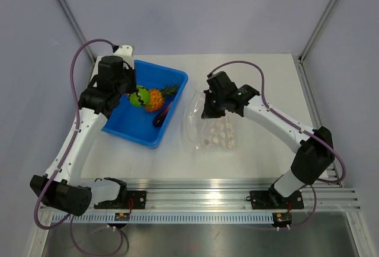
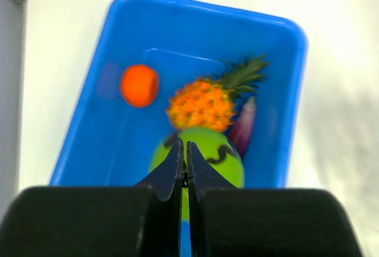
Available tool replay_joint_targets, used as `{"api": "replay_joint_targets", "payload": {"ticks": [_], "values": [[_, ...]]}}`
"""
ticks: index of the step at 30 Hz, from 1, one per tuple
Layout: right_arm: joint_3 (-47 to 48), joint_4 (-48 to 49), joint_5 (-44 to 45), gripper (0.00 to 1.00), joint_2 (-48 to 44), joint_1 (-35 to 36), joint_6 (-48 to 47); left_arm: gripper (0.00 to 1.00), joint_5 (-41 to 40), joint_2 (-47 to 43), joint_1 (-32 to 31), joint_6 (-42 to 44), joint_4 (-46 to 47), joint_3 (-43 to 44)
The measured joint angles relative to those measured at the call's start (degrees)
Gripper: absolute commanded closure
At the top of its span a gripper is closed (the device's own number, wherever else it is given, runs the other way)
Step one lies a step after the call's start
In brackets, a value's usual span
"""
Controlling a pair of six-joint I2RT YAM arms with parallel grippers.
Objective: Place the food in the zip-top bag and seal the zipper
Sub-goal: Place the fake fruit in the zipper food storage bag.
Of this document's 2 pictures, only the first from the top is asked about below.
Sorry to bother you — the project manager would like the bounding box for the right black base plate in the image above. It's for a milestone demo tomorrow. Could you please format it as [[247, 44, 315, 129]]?
[[246, 190, 304, 210]]

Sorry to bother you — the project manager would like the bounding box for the dark purple toy eggplant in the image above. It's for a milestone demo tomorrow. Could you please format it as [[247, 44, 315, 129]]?
[[152, 102, 172, 127]]

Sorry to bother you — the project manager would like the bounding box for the white slotted cable duct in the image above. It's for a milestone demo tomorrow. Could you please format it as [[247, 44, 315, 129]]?
[[52, 212, 275, 224]]

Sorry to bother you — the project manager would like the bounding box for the green toy ball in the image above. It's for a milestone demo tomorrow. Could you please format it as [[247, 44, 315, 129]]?
[[127, 85, 150, 107]]

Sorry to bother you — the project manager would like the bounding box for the toy pineapple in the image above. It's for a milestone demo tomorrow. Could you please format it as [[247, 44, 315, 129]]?
[[144, 84, 179, 113]]

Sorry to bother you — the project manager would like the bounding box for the right small circuit board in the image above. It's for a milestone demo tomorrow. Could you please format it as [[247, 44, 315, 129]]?
[[272, 212, 293, 228]]

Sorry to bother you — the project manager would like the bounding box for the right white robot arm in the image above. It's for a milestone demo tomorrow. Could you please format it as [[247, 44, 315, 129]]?
[[201, 85, 334, 210]]

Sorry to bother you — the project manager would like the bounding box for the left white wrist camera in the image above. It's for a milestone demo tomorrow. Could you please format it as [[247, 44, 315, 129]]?
[[113, 44, 133, 63]]

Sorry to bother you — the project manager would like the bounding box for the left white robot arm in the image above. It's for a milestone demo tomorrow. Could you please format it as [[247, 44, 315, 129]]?
[[30, 54, 136, 216]]

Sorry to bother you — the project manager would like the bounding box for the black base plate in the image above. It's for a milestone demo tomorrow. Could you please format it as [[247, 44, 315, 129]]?
[[246, 190, 304, 210], [94, 190, 147, 210]]

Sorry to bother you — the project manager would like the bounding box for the left small circuit board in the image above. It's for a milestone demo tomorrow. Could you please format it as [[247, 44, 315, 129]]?
[[114, 213, 130, 221]]

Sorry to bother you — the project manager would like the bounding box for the clear zip top bag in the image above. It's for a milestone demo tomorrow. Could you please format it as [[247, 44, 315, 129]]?
[[181, 90, 237, 151]]

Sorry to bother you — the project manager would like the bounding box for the small circuit board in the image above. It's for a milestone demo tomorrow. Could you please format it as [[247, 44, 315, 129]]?
[[272, 212, 293, 228], [114, 213, 130, 221]]

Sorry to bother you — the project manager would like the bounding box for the blue plastic bin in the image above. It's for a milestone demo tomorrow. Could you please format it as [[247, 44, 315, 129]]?
[[102, 60, 188, 149]]

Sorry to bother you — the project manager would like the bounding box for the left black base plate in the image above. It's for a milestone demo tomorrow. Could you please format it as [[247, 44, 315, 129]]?
[[94, 190, 147, 210]]

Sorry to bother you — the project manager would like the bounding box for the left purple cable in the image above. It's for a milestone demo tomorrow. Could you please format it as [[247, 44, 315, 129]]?
[[34, 38, 131, 252]]

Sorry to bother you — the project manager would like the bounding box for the aluminium rail frame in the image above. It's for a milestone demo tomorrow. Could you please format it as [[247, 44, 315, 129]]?
[[126, 179, 361, 212]]

